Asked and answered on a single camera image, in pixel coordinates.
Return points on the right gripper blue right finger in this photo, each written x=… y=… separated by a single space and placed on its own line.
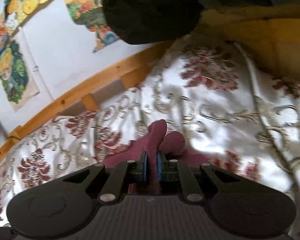
x=176 y=178

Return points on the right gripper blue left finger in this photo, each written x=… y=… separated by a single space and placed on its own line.
x=127 y=177

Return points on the maroon long-sleeve sweater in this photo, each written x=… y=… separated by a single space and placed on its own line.
x=160 y=152

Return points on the white floral satin bedspread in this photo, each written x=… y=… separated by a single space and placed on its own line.
x=208 y=101

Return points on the anime character poster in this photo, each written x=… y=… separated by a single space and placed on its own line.
x=15 y=76

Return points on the black hanging coat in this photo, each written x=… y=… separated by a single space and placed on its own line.
x=149 y=21

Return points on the colourful peacock poster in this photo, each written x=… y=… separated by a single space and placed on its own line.
x=89 y=13

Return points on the white wall pipe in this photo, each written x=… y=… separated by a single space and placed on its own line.
x=35 y=65

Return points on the wooden bed frame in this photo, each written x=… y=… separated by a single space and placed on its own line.
x=272 y=34

